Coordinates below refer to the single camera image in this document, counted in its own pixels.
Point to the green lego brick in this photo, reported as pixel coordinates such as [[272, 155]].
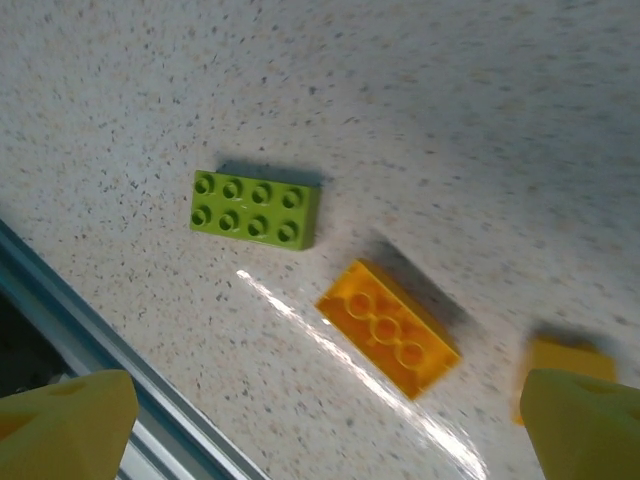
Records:
[[255, 215]]

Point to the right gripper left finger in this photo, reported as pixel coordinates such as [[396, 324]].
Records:
[[60, 430]]

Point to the long orange lego brick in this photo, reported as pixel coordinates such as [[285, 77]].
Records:
[[387, 330]]

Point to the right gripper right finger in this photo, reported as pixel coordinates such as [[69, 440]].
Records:
[[585, 430]]

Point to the aluminium table rail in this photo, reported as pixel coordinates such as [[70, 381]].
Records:
[[165, 425]]

